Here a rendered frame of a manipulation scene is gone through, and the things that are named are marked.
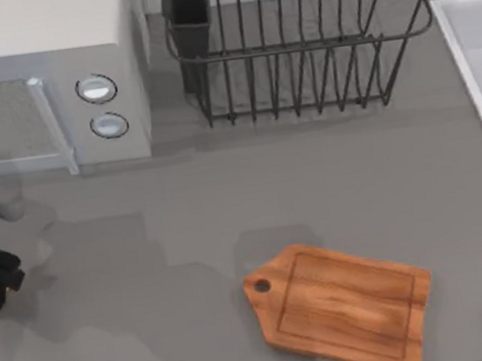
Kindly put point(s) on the black utensil holder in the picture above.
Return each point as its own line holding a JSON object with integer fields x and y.
{"x": 188, "y": 15}

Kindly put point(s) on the glass microwave door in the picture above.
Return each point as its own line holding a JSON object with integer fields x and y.
{"x": 0, "y": 122}

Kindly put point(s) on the wooden cutting board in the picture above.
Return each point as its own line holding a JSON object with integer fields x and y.
{"x": 344, "y": 304}

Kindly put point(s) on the small round microwave knob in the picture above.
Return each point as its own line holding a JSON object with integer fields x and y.
{"x": 109, "y": 125}

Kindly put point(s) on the pale microwave oven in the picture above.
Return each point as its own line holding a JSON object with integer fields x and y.
{"x": 28, "y": 26}

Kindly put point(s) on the large round microwave knob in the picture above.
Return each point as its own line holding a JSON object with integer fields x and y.
{"x": 96, "y": 89}

